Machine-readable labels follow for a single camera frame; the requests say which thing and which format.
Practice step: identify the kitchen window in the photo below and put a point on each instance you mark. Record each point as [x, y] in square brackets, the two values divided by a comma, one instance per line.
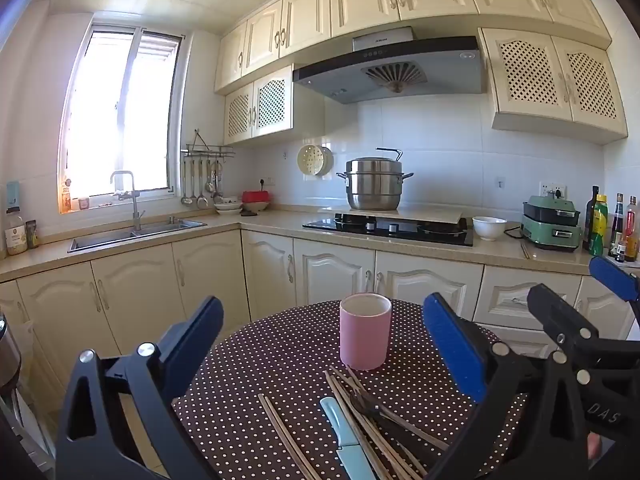
[110, 120]

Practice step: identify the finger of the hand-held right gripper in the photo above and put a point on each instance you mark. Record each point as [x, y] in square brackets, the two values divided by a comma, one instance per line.
[607, 272]
[555, 312]

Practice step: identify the steel sink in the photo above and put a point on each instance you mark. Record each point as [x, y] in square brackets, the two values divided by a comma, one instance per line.
[110, 240]

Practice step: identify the small pink sill cup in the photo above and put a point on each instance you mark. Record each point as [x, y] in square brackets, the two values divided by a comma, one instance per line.
[83, 203]

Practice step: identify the glass jar with beige contents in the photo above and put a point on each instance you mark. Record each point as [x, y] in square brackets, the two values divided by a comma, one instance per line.
[16, 240]

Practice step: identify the short brown chopstick pair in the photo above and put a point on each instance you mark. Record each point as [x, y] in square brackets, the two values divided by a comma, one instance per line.
[525, 251]

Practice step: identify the person's right hand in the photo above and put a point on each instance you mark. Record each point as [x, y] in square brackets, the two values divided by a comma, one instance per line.
[594, 447]

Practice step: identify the brown red sauce bottle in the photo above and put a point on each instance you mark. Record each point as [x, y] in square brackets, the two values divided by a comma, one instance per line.
[631, 232]

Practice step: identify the green electric cooker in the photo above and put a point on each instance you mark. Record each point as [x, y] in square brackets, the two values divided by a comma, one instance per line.
[550, 232]

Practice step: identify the small dark seasoning bottle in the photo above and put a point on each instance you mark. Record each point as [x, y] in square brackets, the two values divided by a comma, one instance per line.
[621, 252]

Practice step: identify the steel faucet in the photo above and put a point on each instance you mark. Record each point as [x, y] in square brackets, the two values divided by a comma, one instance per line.
[136, 215]

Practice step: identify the row of hanging metal utensils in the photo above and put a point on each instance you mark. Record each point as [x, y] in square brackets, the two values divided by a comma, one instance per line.
[201, 200]

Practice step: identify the dark sauce bottle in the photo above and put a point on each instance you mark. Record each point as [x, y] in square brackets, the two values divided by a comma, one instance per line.
[616, 230]

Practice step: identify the small dark jar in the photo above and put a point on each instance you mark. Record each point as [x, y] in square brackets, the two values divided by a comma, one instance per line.
[32, 237]

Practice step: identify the beige stone board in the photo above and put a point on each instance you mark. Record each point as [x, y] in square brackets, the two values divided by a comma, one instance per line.
[430, 214]

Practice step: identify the stainless steel appliance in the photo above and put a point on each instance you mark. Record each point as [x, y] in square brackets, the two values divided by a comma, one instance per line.
[7, 355]

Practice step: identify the cream lattice door wall cabinet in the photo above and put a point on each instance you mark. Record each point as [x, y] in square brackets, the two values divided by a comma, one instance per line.
[254, 110]
[557, 80]

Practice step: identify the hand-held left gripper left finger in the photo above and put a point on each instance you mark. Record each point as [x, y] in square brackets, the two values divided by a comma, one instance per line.
[197, 340]

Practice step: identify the stack of white dishes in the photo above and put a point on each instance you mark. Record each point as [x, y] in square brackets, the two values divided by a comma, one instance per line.
[227, 207]

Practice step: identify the cream perforated steamer plate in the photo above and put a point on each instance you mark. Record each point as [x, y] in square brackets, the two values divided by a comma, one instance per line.
[310, 160]

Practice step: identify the black gas stove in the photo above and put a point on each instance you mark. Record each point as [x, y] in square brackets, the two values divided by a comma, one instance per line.
[330, 224]

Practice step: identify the metal wall utensil rack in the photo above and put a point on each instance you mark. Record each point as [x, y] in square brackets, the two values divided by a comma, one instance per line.
[210, 150]

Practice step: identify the orange bottle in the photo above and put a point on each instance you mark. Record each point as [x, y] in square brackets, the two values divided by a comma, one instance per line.
[65, 200]

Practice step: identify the light blue knife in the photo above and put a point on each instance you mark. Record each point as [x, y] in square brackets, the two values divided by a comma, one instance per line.
[340, 430]

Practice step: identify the red lidded bowl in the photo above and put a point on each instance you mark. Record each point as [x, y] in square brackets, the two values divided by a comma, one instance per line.
[256, 196]

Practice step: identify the cream upper cabinet row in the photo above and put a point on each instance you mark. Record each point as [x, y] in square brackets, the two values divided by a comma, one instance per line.
[360, 0]

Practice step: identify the white wall outlet with plug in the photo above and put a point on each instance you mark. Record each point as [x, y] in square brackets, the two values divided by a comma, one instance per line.
[547, 187]

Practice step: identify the dark metal fork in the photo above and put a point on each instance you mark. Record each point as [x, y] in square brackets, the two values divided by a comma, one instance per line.
[362, 405]

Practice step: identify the green yellow bottle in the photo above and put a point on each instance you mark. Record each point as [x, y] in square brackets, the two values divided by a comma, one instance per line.
[598, 230]

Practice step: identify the stainless steel steamer pot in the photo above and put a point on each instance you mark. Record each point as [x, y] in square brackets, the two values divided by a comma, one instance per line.
[372, 185]

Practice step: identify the grey range hood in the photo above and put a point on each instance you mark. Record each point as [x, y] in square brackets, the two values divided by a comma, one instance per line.
[400, 60]

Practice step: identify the white ceramic bowl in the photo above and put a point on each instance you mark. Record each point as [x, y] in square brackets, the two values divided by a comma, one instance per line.
[489, 230]

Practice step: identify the brown polka dot tablecloth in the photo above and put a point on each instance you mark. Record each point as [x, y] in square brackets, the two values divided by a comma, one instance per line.
[280, 360]

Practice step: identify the light blue wall holder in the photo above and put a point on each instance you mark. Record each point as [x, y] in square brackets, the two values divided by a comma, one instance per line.
[13, 195]

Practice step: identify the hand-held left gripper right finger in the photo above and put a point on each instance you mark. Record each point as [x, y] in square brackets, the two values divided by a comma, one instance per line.
[450, 345]

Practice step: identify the dark olive oil bottle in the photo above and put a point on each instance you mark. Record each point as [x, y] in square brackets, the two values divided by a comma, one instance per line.
[589, 220]

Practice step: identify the bunch of wooden chopsticks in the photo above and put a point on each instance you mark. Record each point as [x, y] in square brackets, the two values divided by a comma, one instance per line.
[281, 424]

